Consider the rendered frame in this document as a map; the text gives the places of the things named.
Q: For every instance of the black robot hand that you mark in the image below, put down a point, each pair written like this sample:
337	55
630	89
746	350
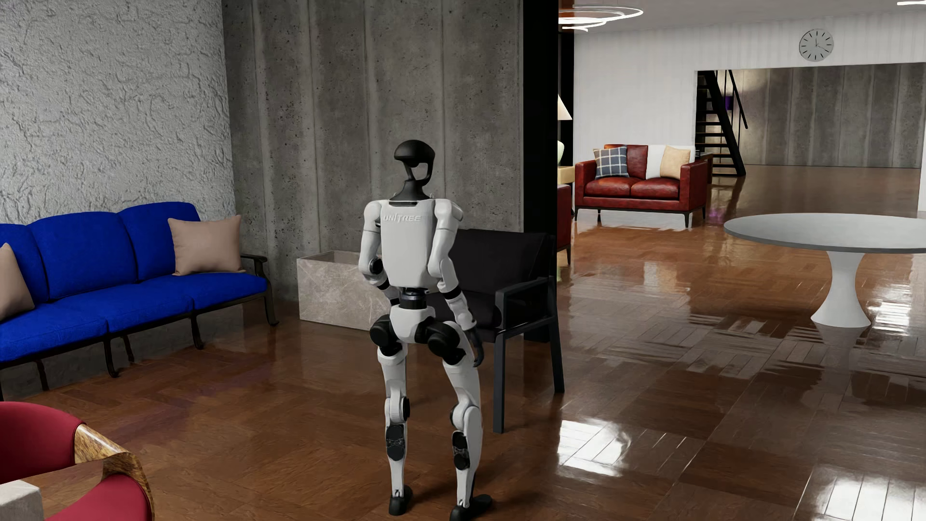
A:
475	347

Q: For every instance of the red wood-armed chair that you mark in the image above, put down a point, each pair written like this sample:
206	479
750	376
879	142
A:
65	463

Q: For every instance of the white right robot leg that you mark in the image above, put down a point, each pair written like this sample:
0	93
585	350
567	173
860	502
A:
463	405

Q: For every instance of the white robot leg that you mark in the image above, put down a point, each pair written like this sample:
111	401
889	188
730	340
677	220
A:
463	405
395	405

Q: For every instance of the dark black armchair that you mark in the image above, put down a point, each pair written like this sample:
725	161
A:
506	278

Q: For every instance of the white left robot leg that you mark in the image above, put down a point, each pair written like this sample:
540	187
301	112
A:
395	405

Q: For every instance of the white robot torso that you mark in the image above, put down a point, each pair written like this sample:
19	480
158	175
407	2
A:
409	246

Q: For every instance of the beige marble planter box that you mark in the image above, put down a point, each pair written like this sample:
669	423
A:
334	289

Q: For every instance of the dark red armchair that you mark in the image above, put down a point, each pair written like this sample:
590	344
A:
564	217

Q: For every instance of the black robot head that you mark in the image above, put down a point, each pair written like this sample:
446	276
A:
414	155

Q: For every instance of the plaid throw pillow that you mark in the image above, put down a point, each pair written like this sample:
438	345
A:
611	162

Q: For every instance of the red leather sofa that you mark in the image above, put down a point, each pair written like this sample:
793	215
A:
640	187

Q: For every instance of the white lampshade lamp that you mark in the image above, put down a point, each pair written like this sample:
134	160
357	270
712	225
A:
563	110

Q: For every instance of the white throw pillow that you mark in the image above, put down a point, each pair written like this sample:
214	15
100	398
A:
655	159

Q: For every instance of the tan throw pillow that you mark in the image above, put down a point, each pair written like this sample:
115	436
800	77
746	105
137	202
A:
674	162

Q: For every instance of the beige throw pillow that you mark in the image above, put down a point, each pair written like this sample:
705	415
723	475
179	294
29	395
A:
206	244
12	283

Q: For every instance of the black staircase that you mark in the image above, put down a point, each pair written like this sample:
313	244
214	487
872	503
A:
716	123

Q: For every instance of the blue three-seat sofa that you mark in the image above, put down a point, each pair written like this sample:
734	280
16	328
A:
94	282

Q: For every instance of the grey stone block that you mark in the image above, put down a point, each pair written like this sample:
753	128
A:
18	501

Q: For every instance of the white round pedestal table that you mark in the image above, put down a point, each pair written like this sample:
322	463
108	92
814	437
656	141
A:
839	235

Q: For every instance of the round wall clock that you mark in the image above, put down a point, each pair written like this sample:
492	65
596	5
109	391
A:
816	45

